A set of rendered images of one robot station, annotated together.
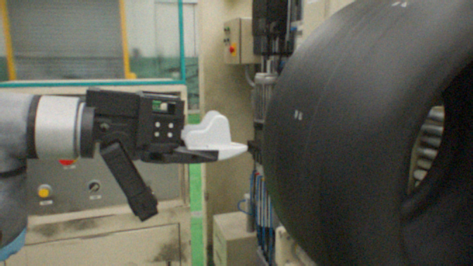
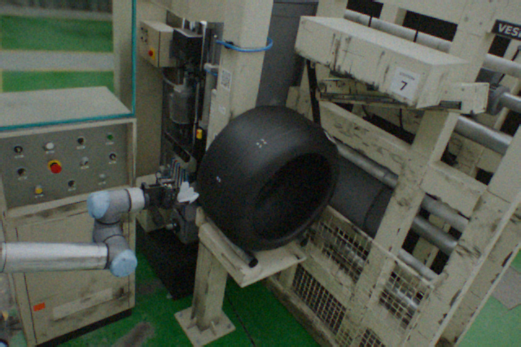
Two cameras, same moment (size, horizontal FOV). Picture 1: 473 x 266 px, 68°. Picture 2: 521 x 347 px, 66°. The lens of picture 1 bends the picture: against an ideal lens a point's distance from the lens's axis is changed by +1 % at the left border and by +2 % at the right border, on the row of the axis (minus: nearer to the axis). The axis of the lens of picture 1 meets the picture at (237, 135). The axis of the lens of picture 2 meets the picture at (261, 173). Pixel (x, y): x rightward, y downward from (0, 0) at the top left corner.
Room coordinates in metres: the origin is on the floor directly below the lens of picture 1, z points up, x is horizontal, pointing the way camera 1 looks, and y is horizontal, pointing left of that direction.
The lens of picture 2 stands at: (-0.66, 0.30, 2.02)
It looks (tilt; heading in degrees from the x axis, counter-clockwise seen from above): 30 degrees down; 335
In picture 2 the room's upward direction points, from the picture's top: 11 degrees clockwise
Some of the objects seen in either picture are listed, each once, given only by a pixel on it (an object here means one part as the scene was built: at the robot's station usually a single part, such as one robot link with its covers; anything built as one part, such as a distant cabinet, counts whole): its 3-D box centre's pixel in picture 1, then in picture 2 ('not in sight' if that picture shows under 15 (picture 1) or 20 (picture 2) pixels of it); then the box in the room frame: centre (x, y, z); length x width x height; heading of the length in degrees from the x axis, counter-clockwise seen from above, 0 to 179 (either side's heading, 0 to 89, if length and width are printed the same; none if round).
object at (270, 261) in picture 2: not in sight; (252, 246); (0.64, -0.34, 0.80); 0.37 x 0.36 x 0.02; 107
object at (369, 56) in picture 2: not in sight; (373, 57); (0.60, -0.66, 1.71); 0.61 x 0.25 x 0.15; 17
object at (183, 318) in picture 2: not in sight; (204, 320); (0.87, -0.24, 0.02); 0.27 x 0.27 x 0.04; 17
